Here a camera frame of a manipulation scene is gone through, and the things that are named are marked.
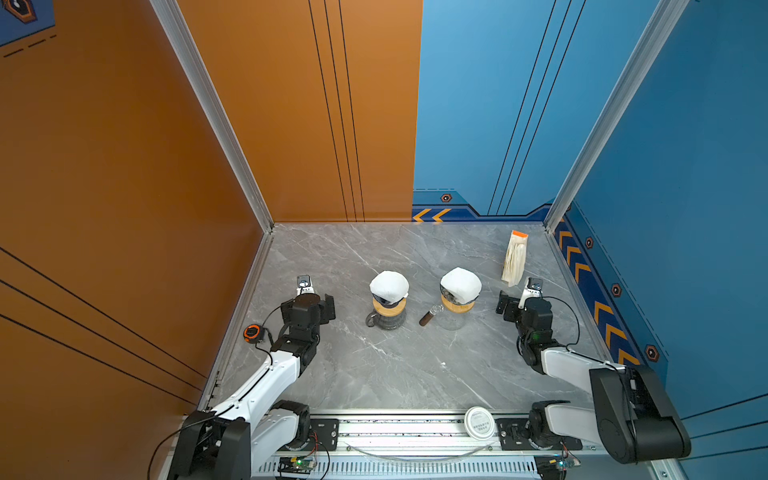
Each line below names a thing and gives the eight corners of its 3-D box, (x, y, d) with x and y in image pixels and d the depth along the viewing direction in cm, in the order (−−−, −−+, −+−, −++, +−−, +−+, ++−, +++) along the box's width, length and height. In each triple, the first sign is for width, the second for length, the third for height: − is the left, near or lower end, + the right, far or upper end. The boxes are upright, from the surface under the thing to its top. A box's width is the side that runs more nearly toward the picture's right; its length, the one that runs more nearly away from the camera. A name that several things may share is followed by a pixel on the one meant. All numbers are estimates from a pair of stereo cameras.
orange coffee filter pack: (499, 283, 104) (508, 264, 95) (502, 250, 114) (511, 230, 105) (516, 288, 103) (527, 269, 94) (518, 253, 113) (528, 233, 104)
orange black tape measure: (246, 346, 92) (240, 340, 88) (251, 329, 95) (246, 323, 92) (263, 346, 92) (258, 340, 88) (268, 329, 95) (263, 323, 92)
